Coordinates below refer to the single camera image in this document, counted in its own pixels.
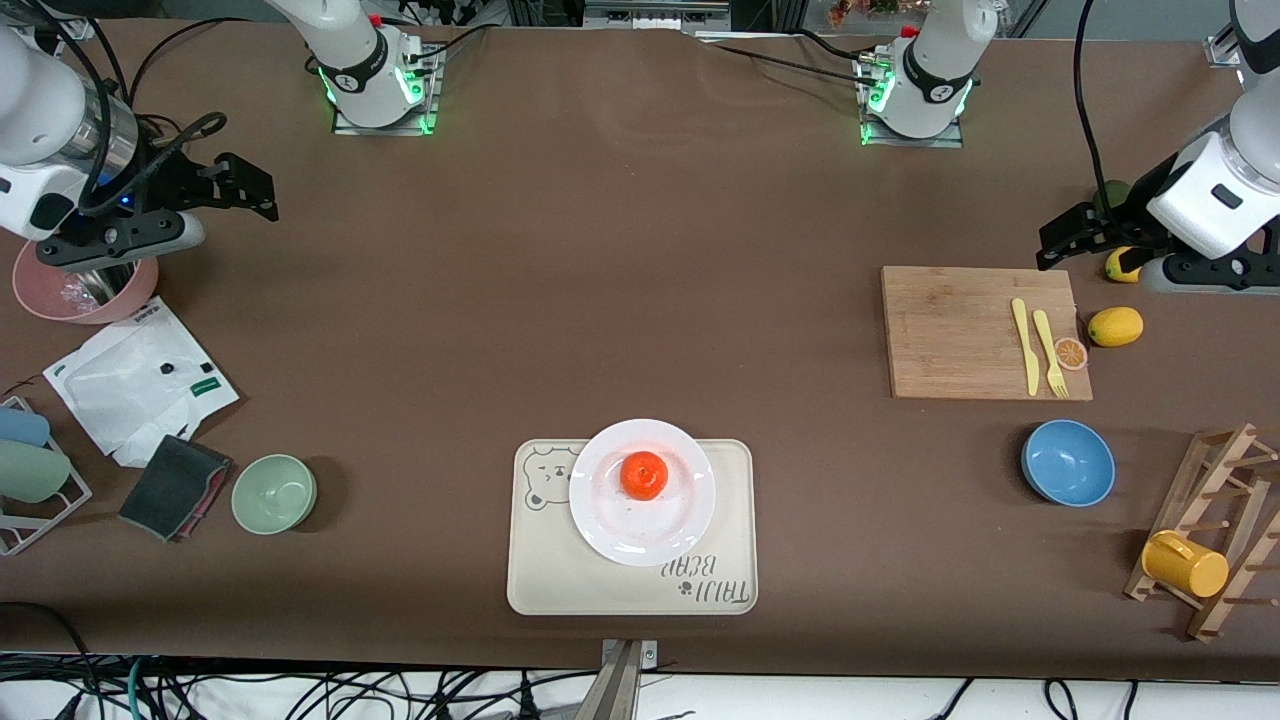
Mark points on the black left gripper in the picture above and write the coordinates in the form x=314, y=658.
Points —
x=1131, y=213

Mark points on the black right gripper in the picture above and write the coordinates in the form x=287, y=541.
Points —
x=168, y=181

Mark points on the white round plate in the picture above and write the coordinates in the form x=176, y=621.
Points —
x=600, y=520

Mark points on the orange fruit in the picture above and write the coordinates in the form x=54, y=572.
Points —
x=644, y=476

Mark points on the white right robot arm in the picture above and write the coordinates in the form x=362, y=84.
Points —
x=355, y=60

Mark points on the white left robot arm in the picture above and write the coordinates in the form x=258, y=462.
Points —
x=935, y=60

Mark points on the yellow lemon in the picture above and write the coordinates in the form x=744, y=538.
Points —
x=1116, y=272
x=1115, y=327

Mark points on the green lime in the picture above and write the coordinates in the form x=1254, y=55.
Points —
x=1110, y=193

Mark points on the yellow plastic fork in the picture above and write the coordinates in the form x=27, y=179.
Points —
x=1046, y=340

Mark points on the toy orange slice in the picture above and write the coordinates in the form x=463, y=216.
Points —
x=1071, y=354

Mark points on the yellow plastic knife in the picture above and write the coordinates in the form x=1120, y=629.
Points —
x=1026, y=348

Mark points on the metal scoop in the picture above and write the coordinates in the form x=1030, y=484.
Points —
x=105, y=280

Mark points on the wooden cutting board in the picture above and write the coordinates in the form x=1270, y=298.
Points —
x=950, y=330

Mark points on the pink bowl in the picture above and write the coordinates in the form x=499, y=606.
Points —
x=35, y=295

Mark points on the white plastic bag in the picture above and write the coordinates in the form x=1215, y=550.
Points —
x=130, y=385

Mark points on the blue bowl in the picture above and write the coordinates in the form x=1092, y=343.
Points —
x=1068, y=463

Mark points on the dark grey sponge cloth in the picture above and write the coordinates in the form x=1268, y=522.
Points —
x=172, y=488

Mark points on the light blue cup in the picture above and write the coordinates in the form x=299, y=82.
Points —
x=22, y=427

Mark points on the pale green bowl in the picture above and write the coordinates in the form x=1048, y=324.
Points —
x=274, y=494

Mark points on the sage green cup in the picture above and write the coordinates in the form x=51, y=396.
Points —
x=30, y=472

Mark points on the yellow mug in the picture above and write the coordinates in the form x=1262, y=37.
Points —
x=1185, y=565

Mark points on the wooden mug rack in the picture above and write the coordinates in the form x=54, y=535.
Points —
x=1250, y=560

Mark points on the cream bear print tray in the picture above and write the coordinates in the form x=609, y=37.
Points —
x=540, y=580

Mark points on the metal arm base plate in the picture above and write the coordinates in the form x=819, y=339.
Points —
x=950, y=140
x=430, y=110

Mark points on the aluminium frame profile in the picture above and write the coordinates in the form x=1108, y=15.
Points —
x=1220, y=45

